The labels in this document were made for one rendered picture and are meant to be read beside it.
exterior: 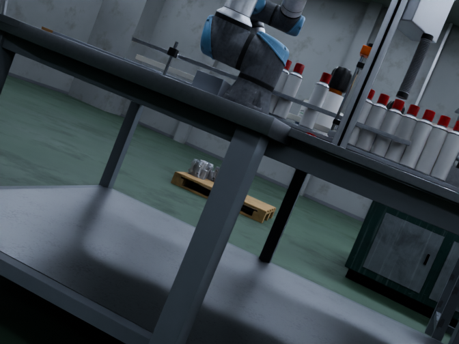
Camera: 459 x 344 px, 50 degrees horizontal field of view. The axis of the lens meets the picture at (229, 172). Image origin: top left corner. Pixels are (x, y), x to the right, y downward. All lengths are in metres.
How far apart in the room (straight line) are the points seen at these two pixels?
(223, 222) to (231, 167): 0.12
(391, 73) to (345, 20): 1.76
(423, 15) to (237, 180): 0.90
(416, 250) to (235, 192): 3.31
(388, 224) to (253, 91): 2.95
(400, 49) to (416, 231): 8.54
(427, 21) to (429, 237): 2.75
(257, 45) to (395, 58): 10.95
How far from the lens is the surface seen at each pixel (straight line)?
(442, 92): 12.12
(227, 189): 1.04
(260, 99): 1.46
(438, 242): 4.25
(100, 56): 1.24
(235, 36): 1.49
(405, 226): 4.25
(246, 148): 1.03
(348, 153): 1.10
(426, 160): 1.75
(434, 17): 1.75
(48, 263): 1.54
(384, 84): 12.23
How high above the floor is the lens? 0.77
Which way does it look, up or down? 4 degrees down
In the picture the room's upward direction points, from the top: 22 degrees clockwise
